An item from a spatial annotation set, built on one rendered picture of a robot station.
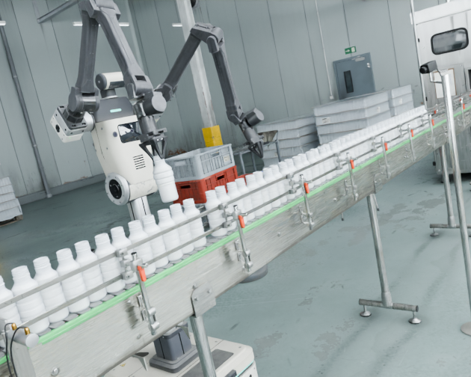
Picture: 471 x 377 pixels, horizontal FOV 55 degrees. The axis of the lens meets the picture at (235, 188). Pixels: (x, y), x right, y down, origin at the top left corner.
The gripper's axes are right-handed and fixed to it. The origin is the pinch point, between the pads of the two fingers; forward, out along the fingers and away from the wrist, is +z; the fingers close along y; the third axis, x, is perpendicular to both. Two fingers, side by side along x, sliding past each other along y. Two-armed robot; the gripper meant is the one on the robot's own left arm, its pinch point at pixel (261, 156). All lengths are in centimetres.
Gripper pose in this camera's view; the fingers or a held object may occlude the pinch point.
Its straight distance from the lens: 221.0
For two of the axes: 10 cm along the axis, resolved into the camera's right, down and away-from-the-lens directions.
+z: 4.6, 8.9, -0.6
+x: -6.4, 3.8, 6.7
